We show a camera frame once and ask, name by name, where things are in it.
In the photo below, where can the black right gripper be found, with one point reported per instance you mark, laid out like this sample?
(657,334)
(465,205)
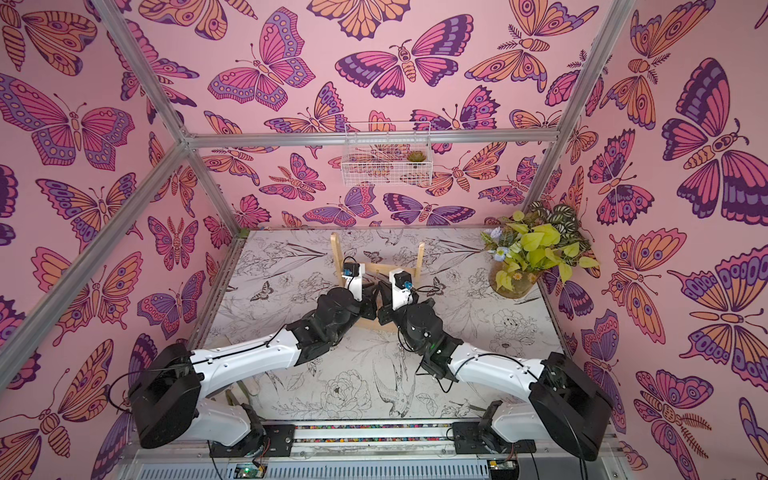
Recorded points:
(390,309)

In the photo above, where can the small succulent in basket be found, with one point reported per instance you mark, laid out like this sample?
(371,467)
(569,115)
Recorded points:
(417,156)

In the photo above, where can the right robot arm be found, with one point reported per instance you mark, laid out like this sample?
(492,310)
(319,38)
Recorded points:
(569,407)

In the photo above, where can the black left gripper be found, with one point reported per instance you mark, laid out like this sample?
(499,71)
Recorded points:
(369,305)

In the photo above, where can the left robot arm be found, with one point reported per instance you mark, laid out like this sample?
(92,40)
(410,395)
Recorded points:
(170,399)

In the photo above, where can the wooden jewelry display stand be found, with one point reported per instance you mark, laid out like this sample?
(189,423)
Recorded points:
(378,264)

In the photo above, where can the potted green plant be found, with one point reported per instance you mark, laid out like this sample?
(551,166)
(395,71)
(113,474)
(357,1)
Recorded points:
(526,245)

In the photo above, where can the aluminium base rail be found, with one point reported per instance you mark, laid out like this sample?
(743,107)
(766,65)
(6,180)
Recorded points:
(378,449)

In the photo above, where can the white wire basket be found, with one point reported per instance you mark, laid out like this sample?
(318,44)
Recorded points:
(376,152)

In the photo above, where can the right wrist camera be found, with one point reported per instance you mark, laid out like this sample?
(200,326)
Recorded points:
(401,288)

